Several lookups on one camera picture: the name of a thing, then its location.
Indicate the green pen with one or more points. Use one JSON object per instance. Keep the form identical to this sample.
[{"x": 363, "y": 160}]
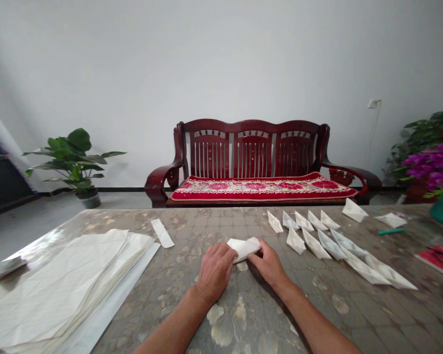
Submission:
[{"x": 390, "y": 231}]

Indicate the purple flower plant green pot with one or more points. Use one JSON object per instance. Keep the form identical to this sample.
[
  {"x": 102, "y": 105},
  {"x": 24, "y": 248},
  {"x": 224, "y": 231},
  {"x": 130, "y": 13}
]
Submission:
[{"x": 437, "y": 173}]

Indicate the dark red wooden bench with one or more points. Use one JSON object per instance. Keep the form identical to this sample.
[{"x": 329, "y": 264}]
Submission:
[{"x": 251, "y": 147}]

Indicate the large green leafy plant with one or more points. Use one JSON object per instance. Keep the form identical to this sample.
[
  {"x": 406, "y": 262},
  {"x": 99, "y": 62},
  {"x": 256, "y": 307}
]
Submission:
[{"x": 422, "y": 136}]

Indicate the grey folded packet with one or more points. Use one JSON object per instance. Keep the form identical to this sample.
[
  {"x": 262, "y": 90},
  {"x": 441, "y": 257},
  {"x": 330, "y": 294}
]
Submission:
[{"x": 6, "y": 268}]

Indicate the row of white paper boats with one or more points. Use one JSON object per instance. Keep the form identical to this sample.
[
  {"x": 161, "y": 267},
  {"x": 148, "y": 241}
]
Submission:
[{"x": 328, "y": 243}]

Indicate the person's left hand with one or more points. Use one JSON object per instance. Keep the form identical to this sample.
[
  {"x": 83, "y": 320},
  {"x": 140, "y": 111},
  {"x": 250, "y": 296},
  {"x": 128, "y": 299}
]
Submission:
[{"x": 214, "y": 271}]

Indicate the translucent white plastic sheet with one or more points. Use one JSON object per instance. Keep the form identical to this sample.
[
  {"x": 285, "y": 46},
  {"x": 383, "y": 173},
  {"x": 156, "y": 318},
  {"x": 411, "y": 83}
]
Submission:
[{"x": 118, "y": 295}]

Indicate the person's right hand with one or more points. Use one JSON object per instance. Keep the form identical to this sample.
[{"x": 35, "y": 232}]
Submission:
[{"x": 271, "y": 267}]

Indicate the half-folded white paper piece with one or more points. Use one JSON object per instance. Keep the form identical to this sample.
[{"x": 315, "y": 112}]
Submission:
[{"x": 243, "y": 247}]

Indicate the red notebook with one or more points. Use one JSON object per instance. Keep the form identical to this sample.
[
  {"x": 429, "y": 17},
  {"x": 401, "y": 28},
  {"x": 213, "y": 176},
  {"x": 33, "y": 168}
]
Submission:
[{"x": 433, "y": 260}]

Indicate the stack of white paper sheets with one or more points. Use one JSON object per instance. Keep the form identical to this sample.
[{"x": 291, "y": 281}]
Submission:
[{"x": 59, "y": 284}]

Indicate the narrow white paper strip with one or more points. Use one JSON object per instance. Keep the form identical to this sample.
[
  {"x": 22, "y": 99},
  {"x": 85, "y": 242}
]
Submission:
[{"x": 162, "y": 233}]

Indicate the red floral seat cushion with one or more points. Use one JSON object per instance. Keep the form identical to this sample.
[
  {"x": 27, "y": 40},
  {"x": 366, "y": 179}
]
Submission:
[{"x": 262, "y": 187}]

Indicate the potted green broadleaf plant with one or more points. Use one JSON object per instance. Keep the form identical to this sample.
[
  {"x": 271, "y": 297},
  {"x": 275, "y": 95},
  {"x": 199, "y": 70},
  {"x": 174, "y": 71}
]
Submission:
[{"x": 74, "y": 162}]

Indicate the upright single paper boat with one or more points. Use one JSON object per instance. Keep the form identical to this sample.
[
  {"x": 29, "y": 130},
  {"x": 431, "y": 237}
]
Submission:
[{"x": 355, "y": 212}]

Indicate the flat single paper boat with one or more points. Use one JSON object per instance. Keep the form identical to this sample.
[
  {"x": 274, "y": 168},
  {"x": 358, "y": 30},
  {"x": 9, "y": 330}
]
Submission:
[{"x": 391, "y": 220}]

